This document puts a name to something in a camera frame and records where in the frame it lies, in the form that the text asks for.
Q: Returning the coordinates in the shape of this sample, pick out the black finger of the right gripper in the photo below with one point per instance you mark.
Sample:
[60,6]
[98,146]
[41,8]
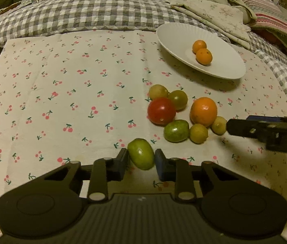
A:
[272,131]

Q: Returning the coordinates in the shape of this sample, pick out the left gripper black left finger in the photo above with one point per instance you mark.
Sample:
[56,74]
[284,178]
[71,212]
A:
[105,170]

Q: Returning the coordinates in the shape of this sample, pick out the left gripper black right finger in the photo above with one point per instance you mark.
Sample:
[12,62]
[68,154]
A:
[178,171]

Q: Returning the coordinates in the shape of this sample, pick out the green round tomato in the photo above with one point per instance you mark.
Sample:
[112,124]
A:
[176,131]

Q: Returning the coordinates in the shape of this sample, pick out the green oval tomato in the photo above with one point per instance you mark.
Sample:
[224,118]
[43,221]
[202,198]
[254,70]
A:
[141,153]

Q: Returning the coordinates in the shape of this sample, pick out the yellow small fruit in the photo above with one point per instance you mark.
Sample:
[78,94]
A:
[198,133]
[219,125]

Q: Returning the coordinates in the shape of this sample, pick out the red tomato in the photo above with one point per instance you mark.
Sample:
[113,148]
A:
[161,111]

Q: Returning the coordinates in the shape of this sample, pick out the large orange mandarin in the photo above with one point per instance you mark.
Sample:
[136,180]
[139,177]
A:
[203,111]

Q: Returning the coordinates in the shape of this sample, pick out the green-red tomato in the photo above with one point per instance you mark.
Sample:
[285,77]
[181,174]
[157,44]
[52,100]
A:
[179,99]

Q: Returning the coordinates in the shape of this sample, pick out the yellow-green tomato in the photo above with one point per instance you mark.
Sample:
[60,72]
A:
[158,91]

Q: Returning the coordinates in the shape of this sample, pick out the colourful book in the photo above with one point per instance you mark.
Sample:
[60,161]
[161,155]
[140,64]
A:
[275,38]

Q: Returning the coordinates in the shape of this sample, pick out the cherry print cloth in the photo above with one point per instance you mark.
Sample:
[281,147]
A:
[83,96]

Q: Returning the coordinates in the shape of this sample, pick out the white paper plate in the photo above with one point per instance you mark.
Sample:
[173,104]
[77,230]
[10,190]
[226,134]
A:
[178,39]

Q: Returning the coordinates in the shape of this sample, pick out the small orange kumquat front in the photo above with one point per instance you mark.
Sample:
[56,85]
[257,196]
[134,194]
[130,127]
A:
[204,56]

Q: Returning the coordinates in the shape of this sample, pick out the small orange kumquat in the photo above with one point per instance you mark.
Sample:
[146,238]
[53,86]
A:
[197,45]
[204,56]

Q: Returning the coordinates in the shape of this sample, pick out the striped patterned pillow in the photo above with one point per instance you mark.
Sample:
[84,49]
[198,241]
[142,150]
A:
[267,16]

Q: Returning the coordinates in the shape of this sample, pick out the small orange kumquat back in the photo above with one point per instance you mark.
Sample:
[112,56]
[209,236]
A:
[197,45]

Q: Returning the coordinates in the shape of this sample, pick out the folded floral cloth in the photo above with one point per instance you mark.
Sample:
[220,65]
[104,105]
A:
[223,18]

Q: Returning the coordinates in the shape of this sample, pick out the grey checkered blanket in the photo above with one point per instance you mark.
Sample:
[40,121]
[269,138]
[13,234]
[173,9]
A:
[51,17]

